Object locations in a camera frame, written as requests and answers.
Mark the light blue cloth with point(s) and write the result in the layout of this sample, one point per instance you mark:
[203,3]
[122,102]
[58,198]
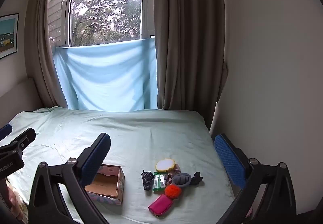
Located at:
[106,77]

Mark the white headboard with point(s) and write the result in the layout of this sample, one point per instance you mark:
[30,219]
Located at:
[20,95]

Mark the wide beige curtain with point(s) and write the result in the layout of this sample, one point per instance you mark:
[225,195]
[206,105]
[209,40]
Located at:
[186,37]

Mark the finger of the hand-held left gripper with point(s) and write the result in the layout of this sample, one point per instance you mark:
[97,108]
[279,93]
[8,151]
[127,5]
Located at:
[24,138]
[5,131]

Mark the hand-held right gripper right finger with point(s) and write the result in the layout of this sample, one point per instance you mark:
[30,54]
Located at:
[229,161]

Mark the wall poster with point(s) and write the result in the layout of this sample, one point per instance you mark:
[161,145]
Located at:
[7,36]

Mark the pink sock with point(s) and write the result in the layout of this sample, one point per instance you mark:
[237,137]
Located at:
[177,169]

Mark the dark glove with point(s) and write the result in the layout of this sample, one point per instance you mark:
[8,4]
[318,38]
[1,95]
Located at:
[196,178]

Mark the black cloth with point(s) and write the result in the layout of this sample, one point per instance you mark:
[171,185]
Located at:
[147,180]

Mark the narrow beige curtain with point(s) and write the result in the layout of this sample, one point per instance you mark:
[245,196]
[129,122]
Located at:
[41,50]

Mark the green wipes packet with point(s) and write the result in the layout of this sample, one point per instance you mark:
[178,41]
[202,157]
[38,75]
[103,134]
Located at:
[159,182]

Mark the person's left hand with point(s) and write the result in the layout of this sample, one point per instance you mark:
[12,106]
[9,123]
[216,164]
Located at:
[15,201]

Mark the pink pouch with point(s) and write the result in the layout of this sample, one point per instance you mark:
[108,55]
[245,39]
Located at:
[161,205]

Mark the cardboard box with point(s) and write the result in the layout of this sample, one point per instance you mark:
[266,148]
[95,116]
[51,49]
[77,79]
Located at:
[119,183]

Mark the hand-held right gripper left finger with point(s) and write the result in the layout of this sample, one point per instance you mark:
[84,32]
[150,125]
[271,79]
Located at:
[93,163]

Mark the window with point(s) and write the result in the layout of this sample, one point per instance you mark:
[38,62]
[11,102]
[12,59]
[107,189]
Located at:
[106,9]

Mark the orange pompom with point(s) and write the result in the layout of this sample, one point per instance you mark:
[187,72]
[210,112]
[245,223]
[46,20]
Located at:
[172,191]

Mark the grey knit hat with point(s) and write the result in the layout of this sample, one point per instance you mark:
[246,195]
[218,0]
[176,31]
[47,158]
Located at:
[181,180]

